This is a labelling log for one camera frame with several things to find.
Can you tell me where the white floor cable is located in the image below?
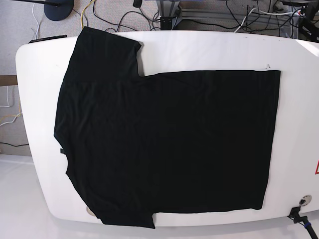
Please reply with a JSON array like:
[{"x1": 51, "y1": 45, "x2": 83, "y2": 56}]
[{"x1": 233, "y1": 7, "x2": 285, "y2": 33}]

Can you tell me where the round black stand base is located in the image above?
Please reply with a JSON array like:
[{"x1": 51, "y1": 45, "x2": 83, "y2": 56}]
[{"x1": 44, "y1": 0, "x2": 74, "y2": 21}]

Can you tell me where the aluminium frame post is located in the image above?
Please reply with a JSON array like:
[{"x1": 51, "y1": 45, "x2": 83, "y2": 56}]
[{"x1": 156, "y1": 0, "x2": 182, "y2": 30}]

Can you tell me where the black flat bar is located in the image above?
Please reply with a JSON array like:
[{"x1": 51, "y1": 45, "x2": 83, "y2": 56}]
[{"x1": 28, "y1": 35, "x2": 67, "y2": 44}]

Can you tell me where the black T-shirt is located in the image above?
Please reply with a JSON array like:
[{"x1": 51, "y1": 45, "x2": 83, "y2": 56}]
[{"x1": 54, "y1": 27, "x2": 281, "y2": 229}]

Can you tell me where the red warning sticker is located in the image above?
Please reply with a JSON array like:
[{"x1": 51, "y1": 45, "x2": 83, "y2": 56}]
[{"x1": 315, "y1": 161, "x2": 319, "y2": 175}]

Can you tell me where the black cable clamp plug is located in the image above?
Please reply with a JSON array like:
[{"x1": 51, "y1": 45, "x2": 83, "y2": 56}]
[{"x1": 287, "y1": 206, "x2": 318, "y2": 239}]

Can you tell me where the round table grommet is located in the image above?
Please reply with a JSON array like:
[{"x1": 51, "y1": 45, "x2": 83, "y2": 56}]
[
  {"x1": 86, "y1": 207, "x2": 95, "y2": 217},
  {"x1": 299, "y1": 195, "x2": 312, "y2": 207}
]

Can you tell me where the round table grommet right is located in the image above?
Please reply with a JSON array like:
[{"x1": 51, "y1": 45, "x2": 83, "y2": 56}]
[{"x1": 299, "y1": 195, "x2": 312, "y2": 207}]

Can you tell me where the round table grommet left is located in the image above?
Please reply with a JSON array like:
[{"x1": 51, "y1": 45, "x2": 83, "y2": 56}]
[{"x1": 86, "y1": 207, "x2": 95, "y2": 217}]

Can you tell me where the yellow floor cable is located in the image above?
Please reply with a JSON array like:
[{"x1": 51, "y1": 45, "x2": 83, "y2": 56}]
[{"x1": 80, "y1": 0, "x2": 96, "y2": 34}]

